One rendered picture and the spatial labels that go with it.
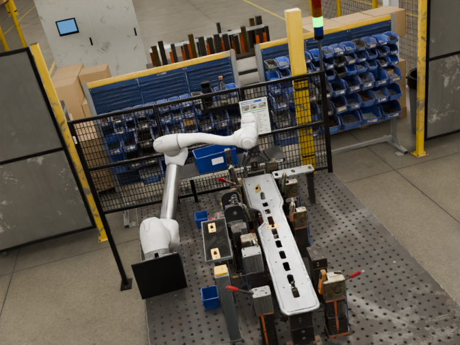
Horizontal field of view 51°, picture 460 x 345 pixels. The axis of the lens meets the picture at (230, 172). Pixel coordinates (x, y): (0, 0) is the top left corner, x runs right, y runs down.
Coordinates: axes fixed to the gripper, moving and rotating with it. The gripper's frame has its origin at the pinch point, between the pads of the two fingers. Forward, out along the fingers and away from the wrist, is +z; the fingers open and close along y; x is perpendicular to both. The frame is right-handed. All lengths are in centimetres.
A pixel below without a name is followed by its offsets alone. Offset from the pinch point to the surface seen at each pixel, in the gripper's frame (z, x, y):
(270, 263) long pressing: 13, -79, -7
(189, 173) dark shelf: 11, 38, -46
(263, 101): -27, 55, 18
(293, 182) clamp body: 9.2, -7.6, 21.9
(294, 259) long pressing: 13, -80, 5
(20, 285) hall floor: 114, 86, -225
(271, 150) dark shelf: 11, 48, 17
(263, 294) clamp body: 7, -108, -15
